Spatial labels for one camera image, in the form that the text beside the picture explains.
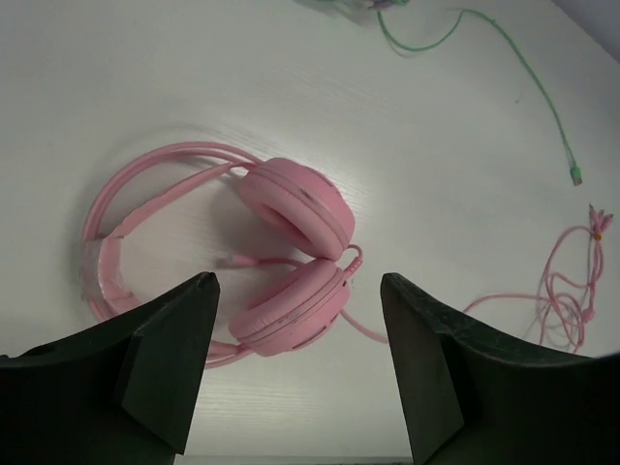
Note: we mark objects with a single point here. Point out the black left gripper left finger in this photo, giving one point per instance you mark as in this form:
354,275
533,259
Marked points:
121,392

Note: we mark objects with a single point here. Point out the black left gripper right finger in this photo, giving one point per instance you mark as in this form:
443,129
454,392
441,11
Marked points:
472,394

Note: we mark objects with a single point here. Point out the pink headphones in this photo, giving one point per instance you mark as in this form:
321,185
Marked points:
295,200

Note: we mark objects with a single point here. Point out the blue headphones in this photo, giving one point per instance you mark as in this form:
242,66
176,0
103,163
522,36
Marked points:
356,11

